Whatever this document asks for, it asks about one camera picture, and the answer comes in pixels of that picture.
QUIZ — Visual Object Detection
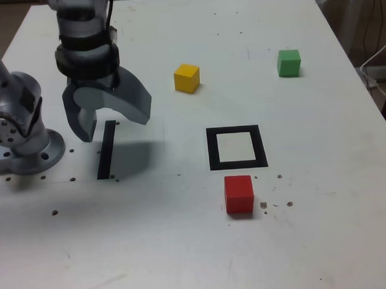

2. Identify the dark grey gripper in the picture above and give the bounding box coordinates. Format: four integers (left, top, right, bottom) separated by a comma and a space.
60, 64, 154, 145

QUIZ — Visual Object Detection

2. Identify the yellow cube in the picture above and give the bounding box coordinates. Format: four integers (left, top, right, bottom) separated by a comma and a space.
173, 62, 202, 95

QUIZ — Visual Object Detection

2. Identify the red cube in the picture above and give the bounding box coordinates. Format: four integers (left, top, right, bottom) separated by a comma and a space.
223, 175, 256, 215

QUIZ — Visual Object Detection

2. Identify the green cube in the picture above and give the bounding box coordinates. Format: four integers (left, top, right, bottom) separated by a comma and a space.
275, 48, 303, 79

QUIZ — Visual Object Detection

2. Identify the black tape square outline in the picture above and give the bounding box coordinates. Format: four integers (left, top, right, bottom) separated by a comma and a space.
205, 124, 269, 172

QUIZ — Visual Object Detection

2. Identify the black tape strip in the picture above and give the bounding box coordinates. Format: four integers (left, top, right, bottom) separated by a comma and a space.
94, 119, 119, 181

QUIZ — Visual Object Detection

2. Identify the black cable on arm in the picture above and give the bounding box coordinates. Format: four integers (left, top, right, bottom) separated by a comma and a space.
104, 0, 117, 29

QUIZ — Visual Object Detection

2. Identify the white cable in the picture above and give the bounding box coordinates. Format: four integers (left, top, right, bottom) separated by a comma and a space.
358, 36, 386, 104

